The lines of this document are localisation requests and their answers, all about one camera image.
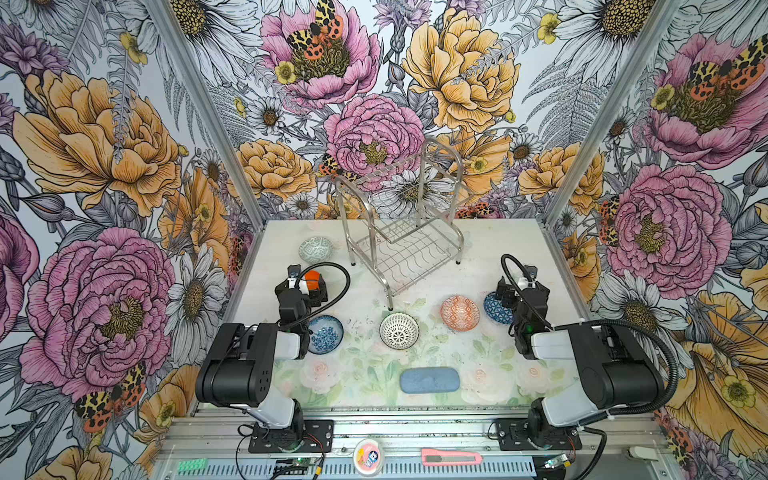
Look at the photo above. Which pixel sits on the pink utility knife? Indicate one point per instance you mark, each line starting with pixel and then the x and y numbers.
pixel 435 457

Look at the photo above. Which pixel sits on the steel wire dish rack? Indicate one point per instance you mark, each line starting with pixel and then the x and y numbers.
pixel 399 221

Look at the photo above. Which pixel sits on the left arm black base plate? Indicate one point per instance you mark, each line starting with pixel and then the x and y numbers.
pixel 316 436

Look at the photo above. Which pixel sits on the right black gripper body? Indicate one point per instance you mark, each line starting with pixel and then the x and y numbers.
pixel 527 294

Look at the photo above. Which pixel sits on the blue floral ceramic bowl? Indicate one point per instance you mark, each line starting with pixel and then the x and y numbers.
pixel 326 334

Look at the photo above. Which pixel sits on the orange plastic bowl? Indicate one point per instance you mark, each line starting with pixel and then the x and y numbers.
pixel 316 287

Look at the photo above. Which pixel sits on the white black lattice bowl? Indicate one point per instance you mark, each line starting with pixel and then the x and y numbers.
pixel 399 331

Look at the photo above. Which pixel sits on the blue grey sponge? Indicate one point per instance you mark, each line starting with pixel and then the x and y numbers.
pixel 429 380

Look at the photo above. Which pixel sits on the small green circuit board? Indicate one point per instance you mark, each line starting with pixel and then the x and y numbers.
pixel 306 463

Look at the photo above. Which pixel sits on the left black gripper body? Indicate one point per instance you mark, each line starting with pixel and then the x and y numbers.
pixel 294 287

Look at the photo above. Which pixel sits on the red patterned ceramic bowl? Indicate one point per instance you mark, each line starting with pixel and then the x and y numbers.
pixel 460 313

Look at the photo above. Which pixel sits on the round pink sticker tin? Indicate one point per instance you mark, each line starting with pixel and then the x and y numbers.
pixel 368 457

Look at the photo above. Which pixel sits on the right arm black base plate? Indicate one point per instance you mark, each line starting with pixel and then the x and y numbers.
pixel 515 434

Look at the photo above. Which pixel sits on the dark blue patterned bowl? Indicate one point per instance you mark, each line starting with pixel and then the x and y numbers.
pixel 495 310

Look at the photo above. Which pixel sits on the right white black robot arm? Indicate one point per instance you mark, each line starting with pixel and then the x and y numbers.
pixel 615 375

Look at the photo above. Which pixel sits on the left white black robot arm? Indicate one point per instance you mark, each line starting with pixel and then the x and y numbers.
pixel 238 368

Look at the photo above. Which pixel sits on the green patterned ceramic bowl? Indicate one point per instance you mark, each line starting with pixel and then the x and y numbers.
pixel 316 249

